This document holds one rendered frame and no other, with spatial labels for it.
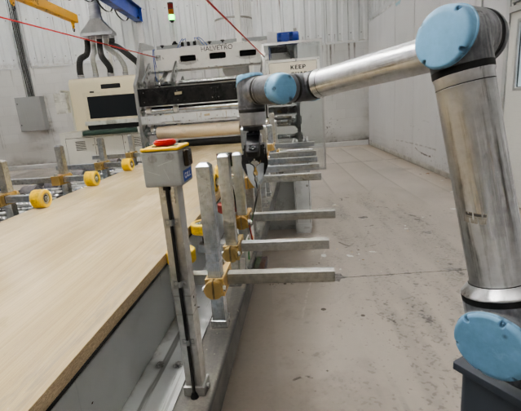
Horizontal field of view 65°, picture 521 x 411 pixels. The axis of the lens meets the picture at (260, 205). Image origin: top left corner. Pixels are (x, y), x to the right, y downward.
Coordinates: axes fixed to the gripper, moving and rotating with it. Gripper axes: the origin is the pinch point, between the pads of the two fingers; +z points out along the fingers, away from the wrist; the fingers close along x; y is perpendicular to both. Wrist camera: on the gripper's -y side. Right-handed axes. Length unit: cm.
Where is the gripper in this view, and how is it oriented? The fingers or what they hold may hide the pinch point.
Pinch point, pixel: (256, 184)
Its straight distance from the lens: 141.3
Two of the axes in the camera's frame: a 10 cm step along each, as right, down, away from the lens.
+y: 1.0, -2.7, 9.6
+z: 0.7, 9.6, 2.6
